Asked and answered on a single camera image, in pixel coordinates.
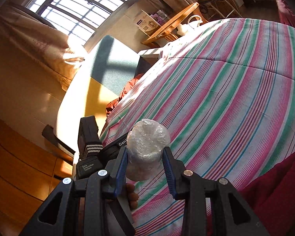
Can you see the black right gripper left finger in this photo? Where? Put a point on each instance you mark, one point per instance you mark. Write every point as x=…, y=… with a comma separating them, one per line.
x=106, y=184

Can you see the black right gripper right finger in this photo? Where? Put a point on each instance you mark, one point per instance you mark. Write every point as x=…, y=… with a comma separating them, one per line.
x=186, y=185

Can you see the person's hand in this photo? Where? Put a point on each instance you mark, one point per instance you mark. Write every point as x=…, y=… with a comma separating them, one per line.
x=128, y=193

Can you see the rust red cloth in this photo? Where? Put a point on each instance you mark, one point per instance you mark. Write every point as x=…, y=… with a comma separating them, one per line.
x=129, y=85

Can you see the wooden wardrobe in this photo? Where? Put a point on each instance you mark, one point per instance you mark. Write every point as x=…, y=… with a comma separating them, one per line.
x=28, y=174

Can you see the beige curtain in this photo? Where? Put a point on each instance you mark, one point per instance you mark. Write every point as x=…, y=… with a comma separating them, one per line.
x=57, y=52

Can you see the white product box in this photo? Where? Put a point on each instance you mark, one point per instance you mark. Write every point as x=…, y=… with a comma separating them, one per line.
x=145, y=23

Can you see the window with bars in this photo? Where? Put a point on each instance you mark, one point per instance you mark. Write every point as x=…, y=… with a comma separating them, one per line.
x=78, y=18

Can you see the white power strip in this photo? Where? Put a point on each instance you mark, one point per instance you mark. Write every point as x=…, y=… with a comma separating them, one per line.
x=193, y=22

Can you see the wooden side table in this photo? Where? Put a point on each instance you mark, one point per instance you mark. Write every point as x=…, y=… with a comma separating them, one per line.
x=166, y=30

